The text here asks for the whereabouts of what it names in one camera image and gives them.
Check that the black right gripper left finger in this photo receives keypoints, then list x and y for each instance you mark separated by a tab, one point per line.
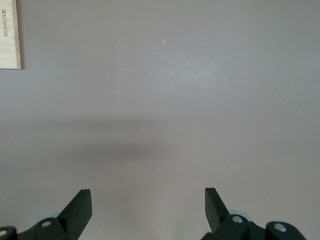
75	212

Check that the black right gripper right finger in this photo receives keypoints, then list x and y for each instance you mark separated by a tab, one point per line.
217	215

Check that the bamboo cutting board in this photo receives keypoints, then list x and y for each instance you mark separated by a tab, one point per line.
8	37

